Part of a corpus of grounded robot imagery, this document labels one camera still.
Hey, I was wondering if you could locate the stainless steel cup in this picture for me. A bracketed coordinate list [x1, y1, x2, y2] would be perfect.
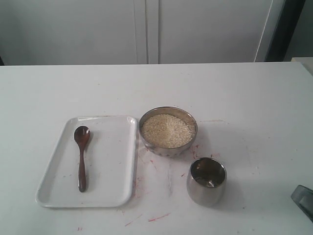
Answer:
[186, 157, 227, 207]

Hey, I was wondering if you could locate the brown wooden spoon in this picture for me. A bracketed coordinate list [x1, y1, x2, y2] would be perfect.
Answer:
[74, 126, 90, 192]

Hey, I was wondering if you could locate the steel bowl with rice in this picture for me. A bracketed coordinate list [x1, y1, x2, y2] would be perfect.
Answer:
[139, 106, 198, 157]

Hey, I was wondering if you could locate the white cabinet behind table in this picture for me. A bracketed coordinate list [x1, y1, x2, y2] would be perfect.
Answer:
[0, 0, 284, 65]

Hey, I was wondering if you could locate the white rectangular plastic tray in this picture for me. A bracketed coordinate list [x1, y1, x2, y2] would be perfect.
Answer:
[35, 116, 137, 208]

